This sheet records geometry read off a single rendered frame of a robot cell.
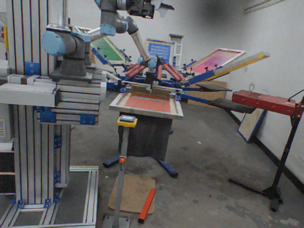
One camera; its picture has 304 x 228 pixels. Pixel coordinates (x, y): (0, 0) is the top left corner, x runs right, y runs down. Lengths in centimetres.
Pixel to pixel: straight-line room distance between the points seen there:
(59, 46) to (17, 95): 34
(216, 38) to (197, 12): 83
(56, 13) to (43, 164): 105
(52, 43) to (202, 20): 553
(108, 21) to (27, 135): 99
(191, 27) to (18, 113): 536
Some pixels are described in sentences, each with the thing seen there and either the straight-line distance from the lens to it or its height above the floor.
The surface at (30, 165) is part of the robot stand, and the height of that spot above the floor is 56.
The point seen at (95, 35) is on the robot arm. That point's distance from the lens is 207.
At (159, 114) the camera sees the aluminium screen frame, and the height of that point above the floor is 97.
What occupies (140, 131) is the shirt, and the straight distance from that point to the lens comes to 195.
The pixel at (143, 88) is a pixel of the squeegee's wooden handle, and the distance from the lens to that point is 236.
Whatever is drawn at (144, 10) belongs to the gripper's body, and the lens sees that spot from 112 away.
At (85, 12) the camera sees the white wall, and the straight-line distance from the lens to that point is 680.
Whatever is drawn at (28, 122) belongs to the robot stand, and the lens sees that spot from 175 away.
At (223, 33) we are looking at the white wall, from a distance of 663.
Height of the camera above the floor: 150
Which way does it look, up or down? 18 degrees down
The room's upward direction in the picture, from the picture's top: 8 degrees clockwise
